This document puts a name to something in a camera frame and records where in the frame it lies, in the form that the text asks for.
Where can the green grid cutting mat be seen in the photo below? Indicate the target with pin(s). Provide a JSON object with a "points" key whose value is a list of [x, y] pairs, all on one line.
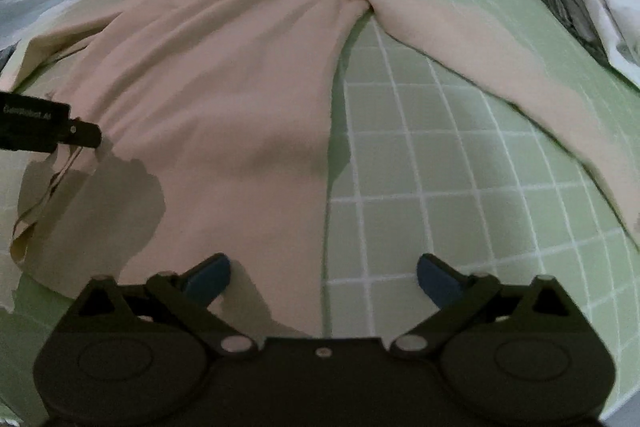
{"points": [[422, 160]]}

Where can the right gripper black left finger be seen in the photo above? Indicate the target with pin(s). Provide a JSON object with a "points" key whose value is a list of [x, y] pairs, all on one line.
{"points": [[182, 301]]}

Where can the beige pink long-sleeve garment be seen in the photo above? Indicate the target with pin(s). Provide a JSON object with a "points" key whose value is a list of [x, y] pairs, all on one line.
{"points": [[215, 121]]}

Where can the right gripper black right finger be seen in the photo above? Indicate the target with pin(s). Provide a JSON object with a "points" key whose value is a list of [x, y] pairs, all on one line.
{"points": [[462, 302]]}

